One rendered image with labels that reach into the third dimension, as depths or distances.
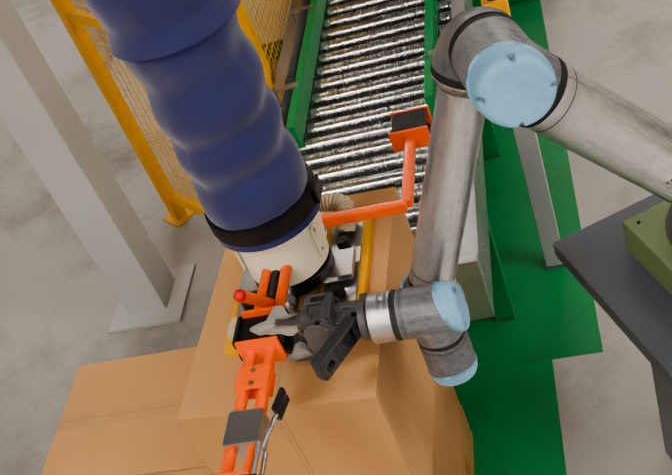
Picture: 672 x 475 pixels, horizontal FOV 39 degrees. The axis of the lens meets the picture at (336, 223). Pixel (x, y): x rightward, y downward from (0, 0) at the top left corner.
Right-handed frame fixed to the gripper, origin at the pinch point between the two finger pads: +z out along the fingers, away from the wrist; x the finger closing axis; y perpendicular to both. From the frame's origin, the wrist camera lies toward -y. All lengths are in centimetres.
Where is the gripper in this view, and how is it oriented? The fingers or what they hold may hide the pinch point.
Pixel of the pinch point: (262, 345)
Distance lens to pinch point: 174.5
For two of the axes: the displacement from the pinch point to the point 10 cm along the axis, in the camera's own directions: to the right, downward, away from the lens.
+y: 0.7, -6.6, 7.5
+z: -9.5, 1.8, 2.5
